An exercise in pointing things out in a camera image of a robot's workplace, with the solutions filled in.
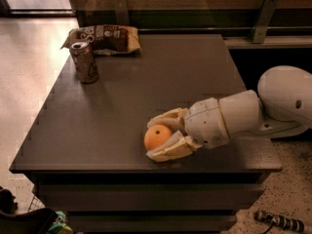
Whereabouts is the dark basket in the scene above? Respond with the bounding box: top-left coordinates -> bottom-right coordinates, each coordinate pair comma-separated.
0,186 -> 59,234

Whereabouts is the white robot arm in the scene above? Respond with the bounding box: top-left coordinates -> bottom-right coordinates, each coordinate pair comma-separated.
147,65 -> 312,162

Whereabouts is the orange fruit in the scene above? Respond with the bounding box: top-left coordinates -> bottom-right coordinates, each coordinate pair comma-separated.
144,125 -> 173,151

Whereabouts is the brown chip bag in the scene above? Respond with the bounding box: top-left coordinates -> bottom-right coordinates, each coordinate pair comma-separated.
62,24 -> 140,56

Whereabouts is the right metal shelf bracket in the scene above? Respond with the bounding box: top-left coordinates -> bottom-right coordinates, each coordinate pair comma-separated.
251,0 -> 279,44

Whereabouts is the left metal shelf bracket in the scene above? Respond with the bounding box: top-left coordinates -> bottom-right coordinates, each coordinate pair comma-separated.
114,0 -> 130,25

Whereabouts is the metal shelf bracket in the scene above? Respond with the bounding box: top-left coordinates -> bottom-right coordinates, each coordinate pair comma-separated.
114,0 -> 130,25
251,0 -> 279,44

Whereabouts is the dark grey drawer cabinet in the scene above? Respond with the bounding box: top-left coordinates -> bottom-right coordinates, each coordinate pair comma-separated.
9,33 -> 283,234

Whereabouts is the brown soda can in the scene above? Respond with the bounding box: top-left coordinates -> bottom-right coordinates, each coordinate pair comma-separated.
69,41 -> 99,84

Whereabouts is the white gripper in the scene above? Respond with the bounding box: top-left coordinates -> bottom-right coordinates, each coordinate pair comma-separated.
147,97 -> 229,162

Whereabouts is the black silver striped tool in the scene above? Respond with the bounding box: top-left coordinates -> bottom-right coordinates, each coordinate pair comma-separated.
253,210 -> 312,234

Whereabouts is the green snack bag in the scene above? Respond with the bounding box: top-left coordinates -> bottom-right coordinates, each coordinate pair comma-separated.
48,212 -> 73,234

